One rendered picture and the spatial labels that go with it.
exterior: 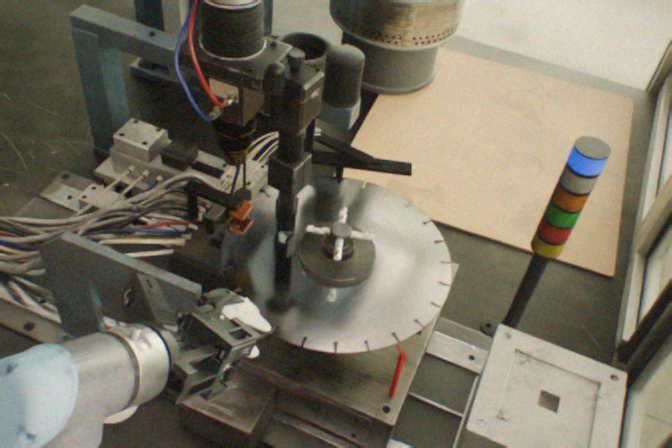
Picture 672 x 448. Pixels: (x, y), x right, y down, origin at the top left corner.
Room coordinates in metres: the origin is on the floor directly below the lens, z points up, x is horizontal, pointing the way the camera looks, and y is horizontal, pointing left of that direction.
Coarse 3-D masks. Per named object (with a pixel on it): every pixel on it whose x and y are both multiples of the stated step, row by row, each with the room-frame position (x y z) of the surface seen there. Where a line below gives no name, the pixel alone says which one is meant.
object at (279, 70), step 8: (272, 64) 0.63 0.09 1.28; (280, 64) 0.63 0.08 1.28; (272, 72) 0.62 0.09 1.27; (280, 72) 0.62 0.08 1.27; (272, 80) 0.62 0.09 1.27; (280, 80) 0.62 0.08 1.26; (272, 88) 0.62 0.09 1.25; (280, 88) 0.62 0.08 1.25; (272, 96) 0.63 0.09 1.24; (280, 96) 0.63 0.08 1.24; (272, 104) 0.62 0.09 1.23; (272, 112) 0.62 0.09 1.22; (272, 120) 0.62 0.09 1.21
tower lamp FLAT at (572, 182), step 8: (568, 168) 0.71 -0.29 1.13; (560, 176) 0.72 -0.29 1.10; (568, 176) 0.71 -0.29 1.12; (576, 176) 0.70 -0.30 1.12; (584, 176) 0.70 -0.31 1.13; (560, 184) 0.71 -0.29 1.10; (568, 184) 0.70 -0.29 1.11; (576, 184) 0.70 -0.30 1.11; (584, 184) 0.70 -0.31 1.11; (592, 184) 0.70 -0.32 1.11; (576, 192) 0.70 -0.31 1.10; (584, 192) 0.70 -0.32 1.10
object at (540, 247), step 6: (534, 234) 0.72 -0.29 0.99; (534, 240) 0.71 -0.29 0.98; (540, 240) 0.70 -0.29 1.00; (534, 246) 0.71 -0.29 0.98; (540, 246) 0.70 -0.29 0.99; (546, 246) 0.70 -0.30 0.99; (552, 246) 0.70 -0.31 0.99; (558, 246) 0.70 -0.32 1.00; (534, 252) 0.70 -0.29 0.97; (540, 252) 0.70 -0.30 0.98; (546, 252) 0.70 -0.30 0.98; (552, 252) 0.70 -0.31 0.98; (558, 252) 0.70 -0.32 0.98
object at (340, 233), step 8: (344, 208) 0.71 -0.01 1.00; (344, 216) 0.70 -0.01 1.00; (336, 224) 0.67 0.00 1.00; (344, 224) 0.68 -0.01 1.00; (312, 232) 0.66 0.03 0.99; (320, 232) 0.66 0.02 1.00; (328, 232) 0.66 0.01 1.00; (336, 232) 0.66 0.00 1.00; (344, 232) 0.66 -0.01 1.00; (352, 232) 0.67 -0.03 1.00; (360, 232) 0.67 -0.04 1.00; (336, 240) 0.65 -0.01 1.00; (344, 240) 0.65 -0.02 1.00; (336, 248) 0.63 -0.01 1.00; (344, 248) 0.66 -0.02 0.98; (336, 256) 0.62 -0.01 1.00
